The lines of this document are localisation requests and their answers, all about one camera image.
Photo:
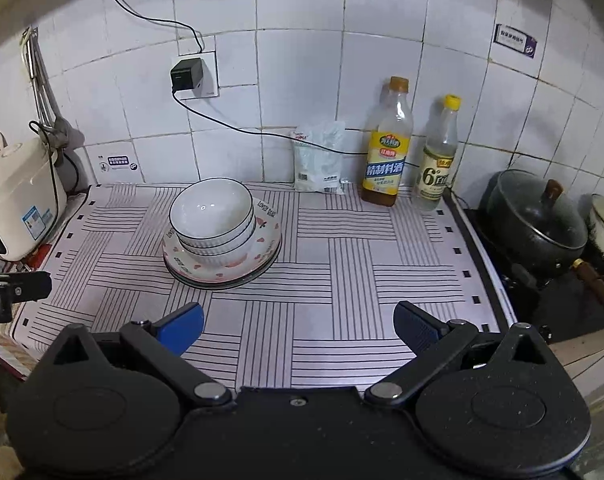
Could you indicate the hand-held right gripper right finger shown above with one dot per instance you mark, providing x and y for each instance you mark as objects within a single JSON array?
[{"x": 417, "y": 325}]

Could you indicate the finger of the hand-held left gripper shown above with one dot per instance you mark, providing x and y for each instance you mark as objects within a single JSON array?
[{"x": 32, "y": 285}]

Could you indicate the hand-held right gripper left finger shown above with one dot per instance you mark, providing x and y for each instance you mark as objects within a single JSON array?
[{"x": 184, "y": 327}]

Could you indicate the white plate with sun print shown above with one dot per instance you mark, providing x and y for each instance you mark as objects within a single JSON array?
[{"x": 202, "y": 283}]

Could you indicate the blue plate with egg print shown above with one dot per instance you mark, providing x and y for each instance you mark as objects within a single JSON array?
[{"x": 212, "y": 288}]

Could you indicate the white bowl with dark rim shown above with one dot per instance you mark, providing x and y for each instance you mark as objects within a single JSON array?
[
  {"x": 227, "y": 259},
  {"x": 242, "y": 237},
  {"x": 209, "y": 205}
]

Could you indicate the white plate with bunny print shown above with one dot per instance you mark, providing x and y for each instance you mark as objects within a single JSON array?
[{"x": 262, "y": 230}]

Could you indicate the striped table mat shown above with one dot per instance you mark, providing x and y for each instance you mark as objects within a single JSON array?
[{"x": 357, "y": 270}]

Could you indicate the cream rice cooker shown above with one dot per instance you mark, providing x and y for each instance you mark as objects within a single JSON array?
[{"x": 17, "y": 195}]

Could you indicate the black stove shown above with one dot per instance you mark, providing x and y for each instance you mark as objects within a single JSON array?
[{"x": 547, "y": 310}]

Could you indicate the clear vinegar bottle yellow cap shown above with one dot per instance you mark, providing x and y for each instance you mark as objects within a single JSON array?
[{"x": 434, "y": 175}]

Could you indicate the cooking wine bottle yellow label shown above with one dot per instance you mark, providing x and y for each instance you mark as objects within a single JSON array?
[{"x": 384, "y": 170}]

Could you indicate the glass pot lid wooden knob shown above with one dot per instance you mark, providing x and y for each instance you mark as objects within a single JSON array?
[{"x": 532, "y": 215}]

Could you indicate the white plastic salt bag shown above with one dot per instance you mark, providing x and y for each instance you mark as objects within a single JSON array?
[{"x": 317, "y": 165}]

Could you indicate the hanging metal utensils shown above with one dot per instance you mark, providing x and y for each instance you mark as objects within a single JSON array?
[{"x": 39, "y": 90}]

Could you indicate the black plug-in charger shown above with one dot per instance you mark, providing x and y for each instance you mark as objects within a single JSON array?
[{"x": 186, "y": 76}]

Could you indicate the black power adapter in socket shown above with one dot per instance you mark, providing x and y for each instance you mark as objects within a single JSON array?
[{"x": 209, "y": 75}]

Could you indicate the small white wall sticker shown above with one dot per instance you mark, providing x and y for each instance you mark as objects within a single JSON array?
[{"x": 117, "y": 161}]

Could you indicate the blue and white wall sticker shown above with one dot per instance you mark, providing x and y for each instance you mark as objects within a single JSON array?
[{"x": 514, "y": 40}]

